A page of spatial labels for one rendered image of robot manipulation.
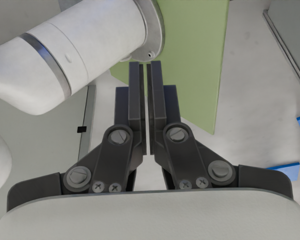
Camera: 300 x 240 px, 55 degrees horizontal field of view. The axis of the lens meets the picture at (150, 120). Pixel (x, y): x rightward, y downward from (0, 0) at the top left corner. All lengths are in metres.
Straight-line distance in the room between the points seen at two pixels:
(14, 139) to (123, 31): 1.51
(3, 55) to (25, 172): 1.35
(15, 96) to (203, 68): 0.30
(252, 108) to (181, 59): 1.93
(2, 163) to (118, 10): 0.30
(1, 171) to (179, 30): 0.35
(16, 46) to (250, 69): 1.83
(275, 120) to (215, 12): 2.24
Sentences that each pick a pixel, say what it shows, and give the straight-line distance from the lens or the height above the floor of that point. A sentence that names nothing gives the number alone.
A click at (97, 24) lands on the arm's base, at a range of 0.49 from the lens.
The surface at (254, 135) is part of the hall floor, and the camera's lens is 2.73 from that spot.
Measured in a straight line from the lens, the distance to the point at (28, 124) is 1.98.
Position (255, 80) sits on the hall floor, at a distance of 2.22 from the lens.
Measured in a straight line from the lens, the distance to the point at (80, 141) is 1.78.
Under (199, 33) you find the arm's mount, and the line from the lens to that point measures 0.47.
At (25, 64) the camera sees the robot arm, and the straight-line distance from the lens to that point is 0.44.
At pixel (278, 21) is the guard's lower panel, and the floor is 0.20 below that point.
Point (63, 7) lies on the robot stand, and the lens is 0.70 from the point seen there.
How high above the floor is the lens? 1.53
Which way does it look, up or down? 41 degrees down
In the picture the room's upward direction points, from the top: 177 degrees clockwise
